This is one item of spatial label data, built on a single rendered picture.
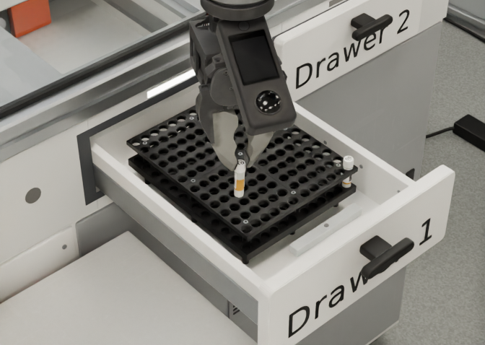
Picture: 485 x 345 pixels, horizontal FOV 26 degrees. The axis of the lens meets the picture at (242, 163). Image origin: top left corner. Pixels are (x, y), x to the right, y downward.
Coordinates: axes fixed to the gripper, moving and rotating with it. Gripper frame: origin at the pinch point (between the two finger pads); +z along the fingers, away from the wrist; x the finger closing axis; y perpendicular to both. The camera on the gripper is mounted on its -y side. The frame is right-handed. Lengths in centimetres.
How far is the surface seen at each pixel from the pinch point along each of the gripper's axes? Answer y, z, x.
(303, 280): -11.0, 7.7, -3.3
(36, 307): 7.7, 23.6, 23.3
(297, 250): -0.6, 14.7, -6.7
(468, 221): 74, 100, -80
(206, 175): 9.4, 9.5, 1.4
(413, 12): 40, 13, -39
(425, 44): 44, 23, -45
